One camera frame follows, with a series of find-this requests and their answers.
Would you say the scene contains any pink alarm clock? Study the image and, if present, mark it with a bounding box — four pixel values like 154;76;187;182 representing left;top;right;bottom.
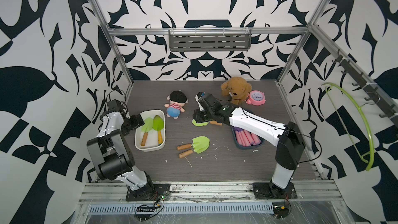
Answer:
246;90;266;106

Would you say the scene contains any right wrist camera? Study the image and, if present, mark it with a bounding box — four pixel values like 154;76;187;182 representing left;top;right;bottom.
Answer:
195;91;205;111

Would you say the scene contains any teal storage box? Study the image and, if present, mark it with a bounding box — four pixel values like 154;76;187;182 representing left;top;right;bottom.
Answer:
231;127;265;150

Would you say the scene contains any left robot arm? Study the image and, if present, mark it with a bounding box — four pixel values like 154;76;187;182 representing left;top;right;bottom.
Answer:
87;100;155;201

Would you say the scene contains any green shovel wooden handle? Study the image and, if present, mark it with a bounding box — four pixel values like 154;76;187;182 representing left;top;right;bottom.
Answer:
192;119;222;127
141;117;153;147

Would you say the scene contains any plush doll black hair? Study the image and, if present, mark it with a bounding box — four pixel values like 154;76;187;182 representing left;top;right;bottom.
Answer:
164;91;188;119

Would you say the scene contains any brown plush dog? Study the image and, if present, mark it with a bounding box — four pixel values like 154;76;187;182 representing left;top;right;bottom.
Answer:
220;77;252;105

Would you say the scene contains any green shovel yellow handle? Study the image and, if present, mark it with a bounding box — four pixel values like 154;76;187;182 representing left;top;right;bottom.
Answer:
152;115;164;146

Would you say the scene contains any purple shovel pink handle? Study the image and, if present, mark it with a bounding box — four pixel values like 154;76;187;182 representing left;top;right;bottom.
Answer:
233;127;245;147
251;133;262;145
241;130;255;147

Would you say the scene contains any grey hook rail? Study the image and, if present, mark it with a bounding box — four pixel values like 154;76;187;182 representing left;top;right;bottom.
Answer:
333;49;398;127

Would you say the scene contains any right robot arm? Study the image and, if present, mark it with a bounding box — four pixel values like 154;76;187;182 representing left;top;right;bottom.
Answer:
193;92;306;199

